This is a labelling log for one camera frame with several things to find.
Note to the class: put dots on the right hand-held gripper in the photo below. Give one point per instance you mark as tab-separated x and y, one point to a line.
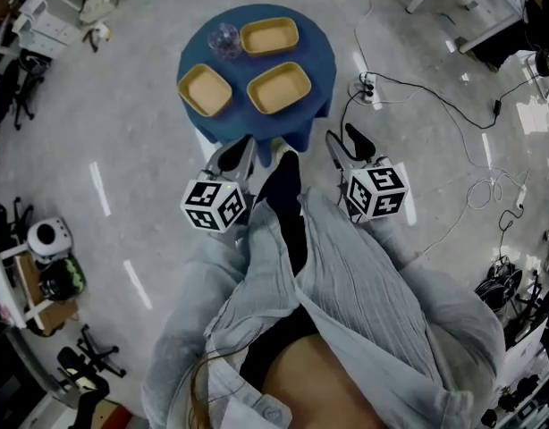
377	192

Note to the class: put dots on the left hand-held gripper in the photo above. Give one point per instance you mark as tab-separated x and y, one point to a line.
212	204

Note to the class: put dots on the yellow tray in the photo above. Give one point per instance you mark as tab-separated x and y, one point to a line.
279	88
206	90
269	38

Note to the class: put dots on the person's right forearm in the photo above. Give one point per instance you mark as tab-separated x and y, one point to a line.
391	244

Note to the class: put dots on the person's left forearm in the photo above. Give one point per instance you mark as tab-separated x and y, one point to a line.
221	257

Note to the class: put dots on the round table with blue cloth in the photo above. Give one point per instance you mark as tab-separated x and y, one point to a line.
239	123

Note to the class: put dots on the person's left white shoe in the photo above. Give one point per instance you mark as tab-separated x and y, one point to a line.
281	148

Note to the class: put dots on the person's black trousers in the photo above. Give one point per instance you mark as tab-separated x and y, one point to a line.
283	204

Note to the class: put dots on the clear glass cup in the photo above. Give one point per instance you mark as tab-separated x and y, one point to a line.
224	42

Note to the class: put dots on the person's grey shirt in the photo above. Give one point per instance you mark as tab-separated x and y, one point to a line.
359	293

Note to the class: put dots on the slim white power strip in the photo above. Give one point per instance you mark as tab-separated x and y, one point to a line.
521	197

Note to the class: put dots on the white round-window carrier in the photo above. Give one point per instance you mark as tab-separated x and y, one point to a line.
48	237

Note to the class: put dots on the green and black bag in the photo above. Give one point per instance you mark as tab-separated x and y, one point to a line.
62	280

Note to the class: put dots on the white storage box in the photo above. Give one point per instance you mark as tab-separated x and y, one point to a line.
95	2

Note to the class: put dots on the white drawer cabinet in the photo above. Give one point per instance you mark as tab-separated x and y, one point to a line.
55	34
31	16

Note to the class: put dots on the black office chair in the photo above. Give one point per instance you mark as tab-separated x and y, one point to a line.
24	98
89	355
8	219

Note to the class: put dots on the person's bare belly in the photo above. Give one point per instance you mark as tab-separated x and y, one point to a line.
319	387

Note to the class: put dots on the white desk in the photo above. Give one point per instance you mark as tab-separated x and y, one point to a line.
2	284

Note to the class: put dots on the red box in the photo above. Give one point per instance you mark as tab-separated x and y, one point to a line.
118	418

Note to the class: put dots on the white table frame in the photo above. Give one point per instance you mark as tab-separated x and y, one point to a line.
489	31

